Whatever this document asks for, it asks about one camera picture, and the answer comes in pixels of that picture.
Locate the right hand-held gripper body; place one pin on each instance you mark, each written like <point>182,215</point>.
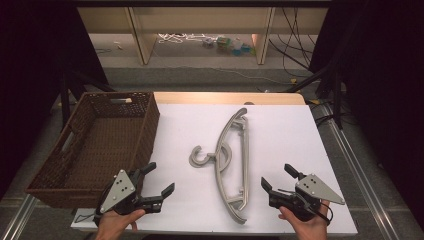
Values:
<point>313,190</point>

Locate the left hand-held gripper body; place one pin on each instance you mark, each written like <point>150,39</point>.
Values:
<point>120,191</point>

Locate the brown wicker basket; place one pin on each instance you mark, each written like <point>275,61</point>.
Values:
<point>146,140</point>

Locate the person's left hand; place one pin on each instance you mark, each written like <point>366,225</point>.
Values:
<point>113,226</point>

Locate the person's right hand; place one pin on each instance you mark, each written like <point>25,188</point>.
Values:
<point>310,230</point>

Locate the white table board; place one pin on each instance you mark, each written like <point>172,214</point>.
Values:
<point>283,140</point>

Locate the black metal stand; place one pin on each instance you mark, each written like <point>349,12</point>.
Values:
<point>65,96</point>
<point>336,96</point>

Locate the wooden table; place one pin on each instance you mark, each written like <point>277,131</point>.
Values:
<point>226,98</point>

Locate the dark curtain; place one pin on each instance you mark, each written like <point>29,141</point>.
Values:
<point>383,66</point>
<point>33,66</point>

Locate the colourful small item pile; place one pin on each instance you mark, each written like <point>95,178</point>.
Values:
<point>230,45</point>

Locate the light wooden shelf unit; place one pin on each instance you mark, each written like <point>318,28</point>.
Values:
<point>203,20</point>

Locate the metal floor rail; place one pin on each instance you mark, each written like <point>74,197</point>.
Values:
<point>18,220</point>
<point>363,173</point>

